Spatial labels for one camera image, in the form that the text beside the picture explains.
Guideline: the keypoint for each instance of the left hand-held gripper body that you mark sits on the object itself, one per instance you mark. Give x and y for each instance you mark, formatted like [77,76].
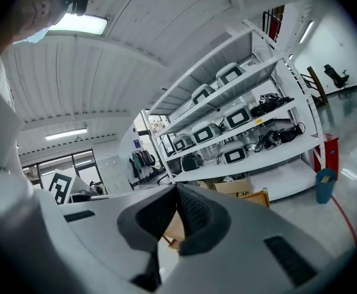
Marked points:
[60,185]

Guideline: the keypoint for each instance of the large cardboard box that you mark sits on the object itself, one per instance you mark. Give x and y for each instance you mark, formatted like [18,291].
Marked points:
[233,187]

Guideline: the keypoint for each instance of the teal waste bin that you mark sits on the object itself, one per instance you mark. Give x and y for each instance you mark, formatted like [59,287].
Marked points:
[325,191]

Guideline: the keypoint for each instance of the person's head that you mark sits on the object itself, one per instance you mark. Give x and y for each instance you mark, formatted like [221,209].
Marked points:
[34,8]

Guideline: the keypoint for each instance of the grey locker cabinet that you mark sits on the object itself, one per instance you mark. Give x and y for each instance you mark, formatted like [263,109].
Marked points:
[114,173]

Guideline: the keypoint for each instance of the black bag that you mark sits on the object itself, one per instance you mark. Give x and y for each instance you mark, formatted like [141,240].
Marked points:
[192,162]

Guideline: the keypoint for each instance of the clothes rack with garments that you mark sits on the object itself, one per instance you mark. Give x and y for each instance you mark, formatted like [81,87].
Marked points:
[140,159]

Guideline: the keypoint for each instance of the light blue face mask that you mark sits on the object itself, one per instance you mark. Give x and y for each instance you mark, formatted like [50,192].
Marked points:
[39,36]

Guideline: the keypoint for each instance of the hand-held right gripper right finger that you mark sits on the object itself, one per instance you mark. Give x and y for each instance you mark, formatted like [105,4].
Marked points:
[242,256]

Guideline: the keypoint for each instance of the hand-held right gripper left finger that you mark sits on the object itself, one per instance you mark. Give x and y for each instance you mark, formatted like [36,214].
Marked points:
[104,234]

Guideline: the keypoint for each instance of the group of white screen appliances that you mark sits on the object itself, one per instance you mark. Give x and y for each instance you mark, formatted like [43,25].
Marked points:
[238,118]

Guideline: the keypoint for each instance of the black-framed window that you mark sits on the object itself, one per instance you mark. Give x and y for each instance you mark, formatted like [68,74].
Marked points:
[86,170]

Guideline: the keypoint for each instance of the black head-worn camera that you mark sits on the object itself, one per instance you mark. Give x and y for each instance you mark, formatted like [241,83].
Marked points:
[81,0]

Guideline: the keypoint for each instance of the black office chair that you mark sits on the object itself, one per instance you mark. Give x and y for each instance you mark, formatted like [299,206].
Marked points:
[335,76]

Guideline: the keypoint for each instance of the white metal shelving unit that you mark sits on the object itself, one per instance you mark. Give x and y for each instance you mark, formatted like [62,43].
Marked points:
[288,152]

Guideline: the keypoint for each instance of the blue wall poster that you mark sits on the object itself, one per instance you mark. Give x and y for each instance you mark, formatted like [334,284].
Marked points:
[137,144]

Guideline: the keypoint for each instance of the leaning wooden plank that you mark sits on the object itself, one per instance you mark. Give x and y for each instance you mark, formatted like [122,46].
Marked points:
[317,84]

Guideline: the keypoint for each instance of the person in white shirt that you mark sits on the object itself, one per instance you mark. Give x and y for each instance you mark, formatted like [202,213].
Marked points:
[0,118]

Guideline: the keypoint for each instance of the ceiling strip light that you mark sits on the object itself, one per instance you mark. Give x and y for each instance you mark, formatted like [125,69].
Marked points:
[66,134]
[306,32]
[80,24]

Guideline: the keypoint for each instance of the small cardboard box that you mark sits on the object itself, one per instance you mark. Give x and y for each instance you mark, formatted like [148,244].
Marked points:
[204,185]

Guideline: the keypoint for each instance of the red metal box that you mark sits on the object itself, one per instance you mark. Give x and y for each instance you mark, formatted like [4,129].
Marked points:
[331,155]

